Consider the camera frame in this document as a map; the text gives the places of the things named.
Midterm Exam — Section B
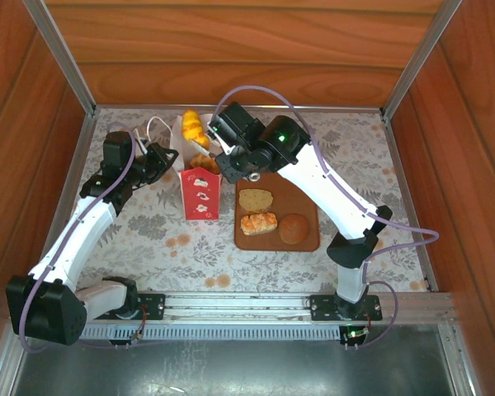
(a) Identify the fake croissant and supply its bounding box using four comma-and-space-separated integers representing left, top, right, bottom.
188, 153, 221, 175

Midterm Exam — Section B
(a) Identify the yellow striped fake bread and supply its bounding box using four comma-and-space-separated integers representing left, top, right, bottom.
181, 108, 212, 151

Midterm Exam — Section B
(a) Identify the white red printed paper bag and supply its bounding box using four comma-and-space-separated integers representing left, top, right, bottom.
145, 114, 224, 222

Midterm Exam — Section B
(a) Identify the fake seeded bread slice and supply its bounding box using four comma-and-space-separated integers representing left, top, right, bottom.
238, 188, 275, 213

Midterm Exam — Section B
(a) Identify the fake bacon topped bread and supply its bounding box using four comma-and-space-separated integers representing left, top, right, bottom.
240, 211, 279, 237

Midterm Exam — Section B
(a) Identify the round brown fake bun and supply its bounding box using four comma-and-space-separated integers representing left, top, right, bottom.
278, 212, 310, 244

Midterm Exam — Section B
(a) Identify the brown wooden tray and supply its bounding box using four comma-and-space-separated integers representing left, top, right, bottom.
233, 172, 321, 252

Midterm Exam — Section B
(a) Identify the floral tablecloth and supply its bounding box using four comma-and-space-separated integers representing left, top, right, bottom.
74, 107, 434, 295

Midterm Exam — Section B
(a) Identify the aluminium table edge strip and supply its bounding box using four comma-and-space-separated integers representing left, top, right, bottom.
93, 103, 387, 113

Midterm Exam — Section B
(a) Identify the grey metal sheet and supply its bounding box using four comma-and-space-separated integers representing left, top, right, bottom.
7, 336, 457, 396

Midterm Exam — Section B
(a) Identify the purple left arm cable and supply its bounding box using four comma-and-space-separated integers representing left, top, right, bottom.
18, 121, 149, 355

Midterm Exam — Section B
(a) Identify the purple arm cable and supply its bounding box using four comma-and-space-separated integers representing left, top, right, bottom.
18, 121, 149, 355
211, 84, 441, 351

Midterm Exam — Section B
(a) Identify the aluminium side rail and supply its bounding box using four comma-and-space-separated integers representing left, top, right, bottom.
381, 113, 436, 292
0, 113, 97, 396

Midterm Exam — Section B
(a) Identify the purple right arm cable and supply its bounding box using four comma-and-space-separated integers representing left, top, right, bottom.
211, 84, 441, 351

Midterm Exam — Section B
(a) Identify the aluminium frame post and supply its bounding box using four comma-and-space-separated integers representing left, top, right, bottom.
22, 0, 98, 117
380, 0, 464, 119

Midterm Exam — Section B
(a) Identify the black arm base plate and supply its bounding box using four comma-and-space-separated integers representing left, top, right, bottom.
307, 293, 384, 323
138, 291, 166, 321

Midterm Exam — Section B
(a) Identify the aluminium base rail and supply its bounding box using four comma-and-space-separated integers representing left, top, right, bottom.
163, 291, 455, 327

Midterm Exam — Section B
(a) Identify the slotted grey cable duct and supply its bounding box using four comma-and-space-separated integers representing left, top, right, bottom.
80, 321, 343, 342

